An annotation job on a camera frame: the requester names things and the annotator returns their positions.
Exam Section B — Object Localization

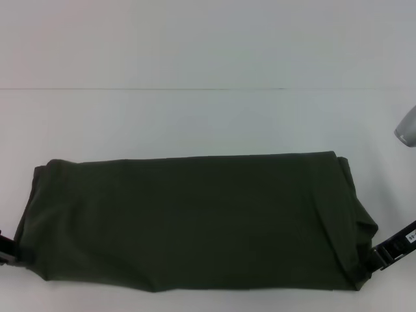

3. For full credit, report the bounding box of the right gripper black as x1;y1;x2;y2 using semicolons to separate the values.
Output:
364;220;416;273

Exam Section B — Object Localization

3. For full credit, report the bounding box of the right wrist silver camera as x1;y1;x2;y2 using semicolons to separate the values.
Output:
393;104;416;147

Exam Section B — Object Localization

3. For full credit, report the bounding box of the dark green t-shirt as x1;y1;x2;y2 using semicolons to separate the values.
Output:
14;150;380;293

